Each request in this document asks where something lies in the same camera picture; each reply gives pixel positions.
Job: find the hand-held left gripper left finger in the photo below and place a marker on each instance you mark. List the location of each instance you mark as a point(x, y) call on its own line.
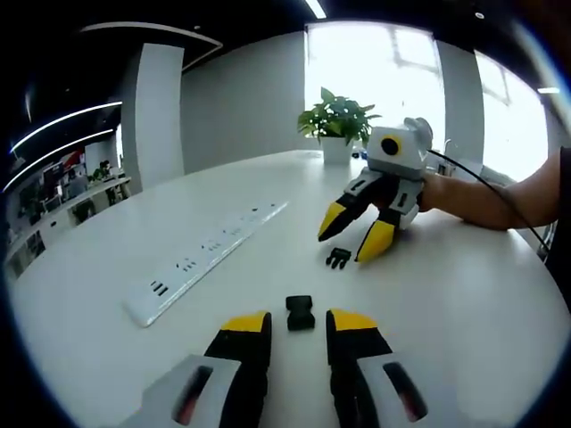
point(250, 352)

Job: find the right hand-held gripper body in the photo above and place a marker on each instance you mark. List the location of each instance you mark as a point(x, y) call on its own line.
point(410, 153)

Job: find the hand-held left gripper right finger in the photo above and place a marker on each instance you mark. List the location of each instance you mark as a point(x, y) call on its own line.
point(352, 352)

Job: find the black plastic buckle pronged part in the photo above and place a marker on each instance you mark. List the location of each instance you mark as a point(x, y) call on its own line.
point(338, 259)

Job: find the black plastic buckle socket part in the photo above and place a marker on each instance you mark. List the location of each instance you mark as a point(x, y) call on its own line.
point(300, 314)

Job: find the person's right hand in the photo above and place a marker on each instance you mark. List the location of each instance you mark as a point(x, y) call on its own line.
point(435, 194)

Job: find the white plant pot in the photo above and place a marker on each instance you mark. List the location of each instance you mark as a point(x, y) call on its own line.
point(335, 150)

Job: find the green leafy plant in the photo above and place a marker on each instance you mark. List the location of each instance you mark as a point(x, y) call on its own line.
point(334, 116)

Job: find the white power strip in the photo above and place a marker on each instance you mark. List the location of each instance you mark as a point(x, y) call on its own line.
point(205, 263)

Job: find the straight ceiling light strip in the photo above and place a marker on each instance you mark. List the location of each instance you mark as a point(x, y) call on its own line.
point(314, 8)

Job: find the person in black shirt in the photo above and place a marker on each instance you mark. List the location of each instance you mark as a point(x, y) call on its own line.
point(563, 249)

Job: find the long white office counter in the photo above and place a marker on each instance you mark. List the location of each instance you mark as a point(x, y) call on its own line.
point(67, 209)

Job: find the curved ceiling light strip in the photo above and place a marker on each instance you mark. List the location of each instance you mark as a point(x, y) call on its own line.
point(53, 156)
point(67, 120)

